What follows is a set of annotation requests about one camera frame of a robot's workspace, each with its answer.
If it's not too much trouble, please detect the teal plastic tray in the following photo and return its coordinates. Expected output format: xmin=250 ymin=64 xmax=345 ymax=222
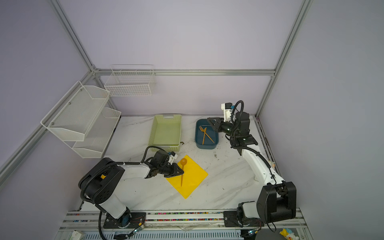
xmin=195 ymin=119 xmax=219 ymax=150

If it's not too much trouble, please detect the white two-tier mesh shelf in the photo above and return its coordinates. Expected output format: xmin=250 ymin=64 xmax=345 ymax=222
xmin=41 ymin=81 xmax=121 ymax=159

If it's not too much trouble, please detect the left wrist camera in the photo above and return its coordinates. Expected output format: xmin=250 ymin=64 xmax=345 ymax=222
xmin=168 ymin=152 xmax=178 ymax=164

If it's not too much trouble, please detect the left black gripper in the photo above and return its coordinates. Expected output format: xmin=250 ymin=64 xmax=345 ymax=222
xmin=158 ymin=162 xmax=184 ymax=178

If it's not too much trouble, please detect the orange plastic spoon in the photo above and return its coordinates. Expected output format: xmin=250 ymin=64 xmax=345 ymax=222
xmin=179 ymin=157 xmax=188 ymax=187

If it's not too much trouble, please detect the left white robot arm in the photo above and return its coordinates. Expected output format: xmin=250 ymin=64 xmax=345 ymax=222
xmin=78 ymin=148 xmax=184 ymax=228

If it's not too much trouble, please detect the aluminium cage frame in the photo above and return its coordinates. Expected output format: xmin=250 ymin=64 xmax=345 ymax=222
xmin=1 ymin=1 xmax=313 ymax=190

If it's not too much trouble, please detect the white wire wall basket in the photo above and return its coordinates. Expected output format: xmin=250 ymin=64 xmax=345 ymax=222
xmin=104 ymin=65 xmax=156 ymax=97

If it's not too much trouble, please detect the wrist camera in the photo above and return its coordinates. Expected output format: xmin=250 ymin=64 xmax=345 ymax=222
xmin=221 ymin=103 xmax=234 ymax=122
xmin=168 ymin=152 xmax=178 ymax=164

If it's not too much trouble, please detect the light green plastic basket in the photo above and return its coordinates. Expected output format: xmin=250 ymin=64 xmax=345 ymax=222
xmin=148 ymin=114 xmax=182 ymax=152

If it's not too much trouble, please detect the left black corrugated cable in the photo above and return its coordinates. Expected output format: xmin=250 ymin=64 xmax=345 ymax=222
xmin=79 ymin=145 xmax=169 ymax=240

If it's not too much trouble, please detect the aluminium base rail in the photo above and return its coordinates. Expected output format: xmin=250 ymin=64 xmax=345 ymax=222
xmin=55 ymin=209 xmax=313 ymax=240

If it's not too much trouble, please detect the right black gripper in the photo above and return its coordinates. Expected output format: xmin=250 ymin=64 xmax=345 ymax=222
xmin=206 ymin=117 xmax=238 ymax=138

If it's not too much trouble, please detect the yellow paper napkin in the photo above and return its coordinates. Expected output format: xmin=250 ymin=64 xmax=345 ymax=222
xmin=167 ymin=155 xmax=208 ymax=199

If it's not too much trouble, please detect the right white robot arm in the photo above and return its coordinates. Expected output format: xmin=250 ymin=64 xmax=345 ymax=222
xmin=207 ymin=112 xmax=297 ymax=226

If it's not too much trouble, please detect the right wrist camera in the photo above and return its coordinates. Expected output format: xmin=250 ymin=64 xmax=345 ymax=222
xmin=221 ymin=103 xmax=234 ymax=122

